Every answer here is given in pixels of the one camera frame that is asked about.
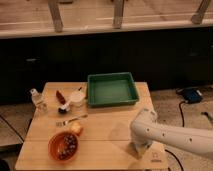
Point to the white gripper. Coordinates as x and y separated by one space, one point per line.
141 143

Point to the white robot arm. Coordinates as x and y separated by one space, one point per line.
144 129

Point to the green plastic tray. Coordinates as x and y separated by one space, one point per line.
111 89

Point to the yellow bread piece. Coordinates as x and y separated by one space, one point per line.
76 127

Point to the blue power box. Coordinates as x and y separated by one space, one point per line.
191 95

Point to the orange bowl with berries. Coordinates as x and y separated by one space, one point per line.
63 146

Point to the red brown sausage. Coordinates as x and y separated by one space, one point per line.
60 97

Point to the clear plastic bottle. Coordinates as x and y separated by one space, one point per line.
38 100

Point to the white handled black brush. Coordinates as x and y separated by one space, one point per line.
65 107

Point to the wooden post right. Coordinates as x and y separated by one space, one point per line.
200 12

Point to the wooden post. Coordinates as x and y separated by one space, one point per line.
55 14
118 13
200 12

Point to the wooden post middle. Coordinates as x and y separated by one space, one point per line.
118 13

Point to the wooden post left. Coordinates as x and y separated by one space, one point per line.
55 14

